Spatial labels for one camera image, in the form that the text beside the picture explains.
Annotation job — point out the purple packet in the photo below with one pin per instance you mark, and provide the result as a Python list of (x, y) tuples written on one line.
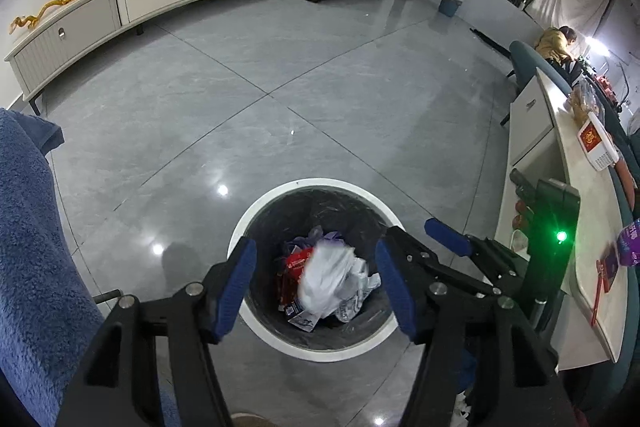
[(630, 244)]

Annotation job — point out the white trash bin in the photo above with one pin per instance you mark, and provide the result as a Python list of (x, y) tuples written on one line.
[(300, 186)]

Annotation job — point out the purple plastic wrapper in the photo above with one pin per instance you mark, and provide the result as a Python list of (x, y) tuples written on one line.
[(317, 236)]

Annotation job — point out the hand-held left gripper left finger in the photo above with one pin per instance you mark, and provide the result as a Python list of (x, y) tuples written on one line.
[(235, 292)]

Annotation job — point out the black floor strip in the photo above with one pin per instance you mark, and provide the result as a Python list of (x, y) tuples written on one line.
[(490, 41)]

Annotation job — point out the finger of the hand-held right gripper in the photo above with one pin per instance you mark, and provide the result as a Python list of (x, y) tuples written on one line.
[(447, 237), (430, 259)]

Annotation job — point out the blue bucket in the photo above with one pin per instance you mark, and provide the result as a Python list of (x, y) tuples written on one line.
[(449, 5)]

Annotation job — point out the red and white box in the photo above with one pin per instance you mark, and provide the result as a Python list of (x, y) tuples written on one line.
[(595, 142)]

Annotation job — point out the clear snack bag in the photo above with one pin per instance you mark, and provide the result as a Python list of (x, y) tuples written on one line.
[(585, 104)]

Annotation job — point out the white table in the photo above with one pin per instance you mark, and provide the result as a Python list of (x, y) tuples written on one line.
[(585, 207)]

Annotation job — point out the white plastic bag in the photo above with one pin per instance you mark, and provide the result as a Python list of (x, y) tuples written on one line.
[(325, 277)]

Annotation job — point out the white printed wrapper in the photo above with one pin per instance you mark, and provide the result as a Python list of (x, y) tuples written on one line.
[(302, 318)]

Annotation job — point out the teal chair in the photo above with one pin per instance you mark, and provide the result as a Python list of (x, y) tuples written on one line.
[(522, 62)]

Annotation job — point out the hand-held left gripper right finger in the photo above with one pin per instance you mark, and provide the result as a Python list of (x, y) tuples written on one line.
[(395, 292)]

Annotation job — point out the blue towel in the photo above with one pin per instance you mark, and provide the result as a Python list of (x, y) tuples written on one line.
[(30, 232)]

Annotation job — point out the black metal rod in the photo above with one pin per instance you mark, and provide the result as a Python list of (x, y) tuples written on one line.
[(107, 296)]

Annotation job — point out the red carton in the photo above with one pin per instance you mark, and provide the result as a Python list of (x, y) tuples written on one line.
[(292, 269)]

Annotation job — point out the small red packet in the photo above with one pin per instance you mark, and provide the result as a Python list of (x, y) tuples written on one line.
[(609, 267)]

